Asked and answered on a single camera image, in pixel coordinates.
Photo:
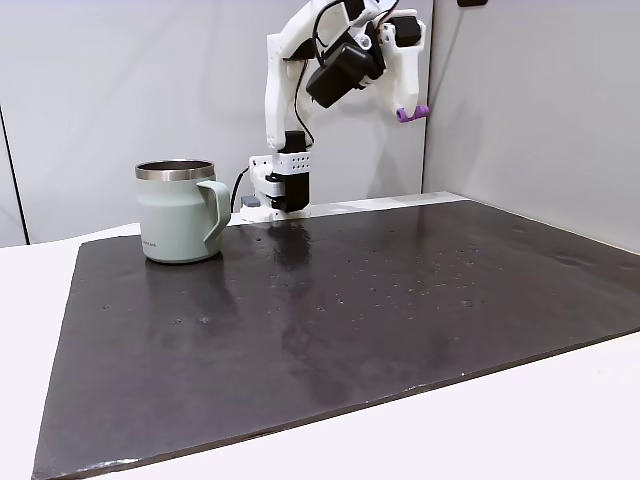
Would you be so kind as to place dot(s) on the grey plug at base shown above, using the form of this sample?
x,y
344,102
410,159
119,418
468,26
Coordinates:
x,y
250,201

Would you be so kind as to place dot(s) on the pale green steel-rimmed mug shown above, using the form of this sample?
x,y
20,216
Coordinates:
x,y
172,215

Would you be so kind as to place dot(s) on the black camera box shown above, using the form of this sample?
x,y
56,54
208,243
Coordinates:
x,y
342,72

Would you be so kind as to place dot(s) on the black table mat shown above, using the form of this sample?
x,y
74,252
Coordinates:
x,y
325,325

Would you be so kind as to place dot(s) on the purple ribbed pen grip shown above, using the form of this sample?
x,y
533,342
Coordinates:
x,y
415,114

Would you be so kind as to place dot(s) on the black wall-mounted object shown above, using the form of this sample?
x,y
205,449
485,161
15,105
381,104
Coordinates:
x,y
472,2

